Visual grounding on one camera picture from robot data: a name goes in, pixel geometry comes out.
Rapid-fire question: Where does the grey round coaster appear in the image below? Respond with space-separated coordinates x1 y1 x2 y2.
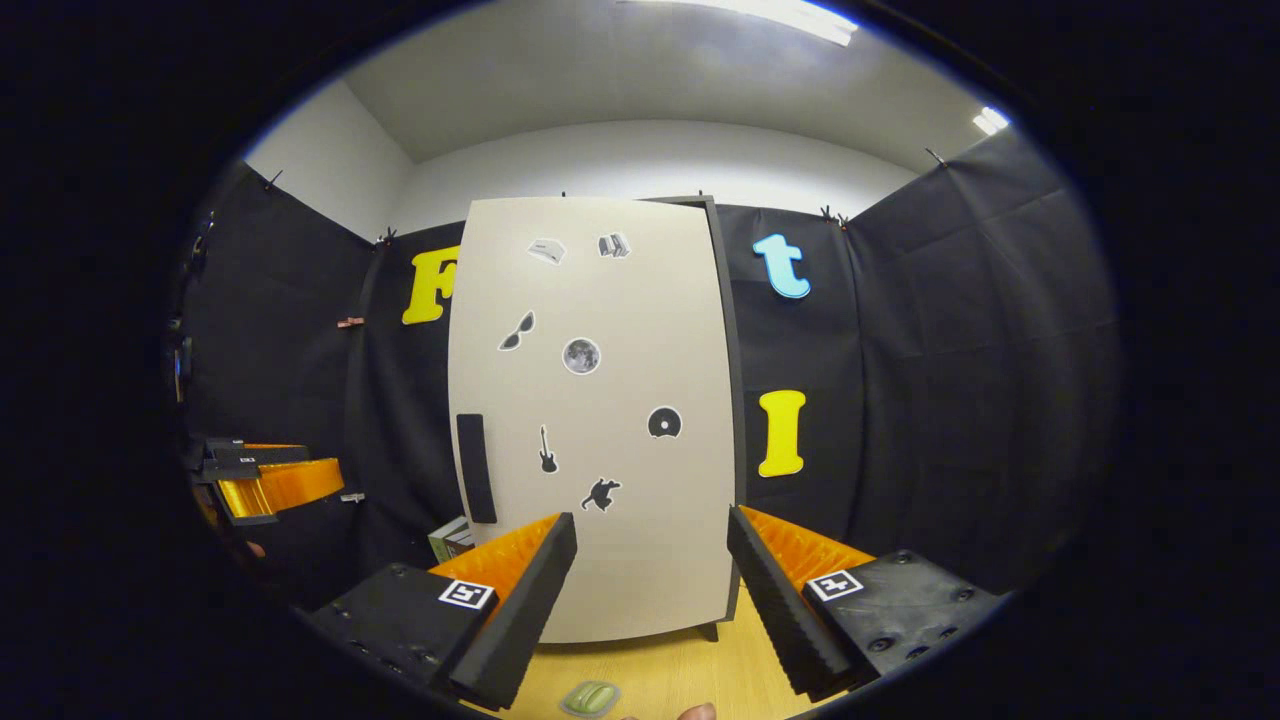
558 678 623 719

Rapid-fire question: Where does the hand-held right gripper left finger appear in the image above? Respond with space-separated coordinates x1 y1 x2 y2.
305 512 579 713

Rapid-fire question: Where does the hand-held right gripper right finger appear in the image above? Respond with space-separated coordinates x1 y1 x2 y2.
727 505 1004 701

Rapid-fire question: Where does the black backdrop cloth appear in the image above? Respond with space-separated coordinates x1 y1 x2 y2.
175 125 1121 611

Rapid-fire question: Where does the green spine book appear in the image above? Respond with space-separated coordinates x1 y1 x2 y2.
428 515 476 563

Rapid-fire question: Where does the beige cabinet door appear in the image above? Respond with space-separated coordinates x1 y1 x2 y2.
447 196 739 644

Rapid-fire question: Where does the long ceiling light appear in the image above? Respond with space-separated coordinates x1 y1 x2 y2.
620 0 859 47

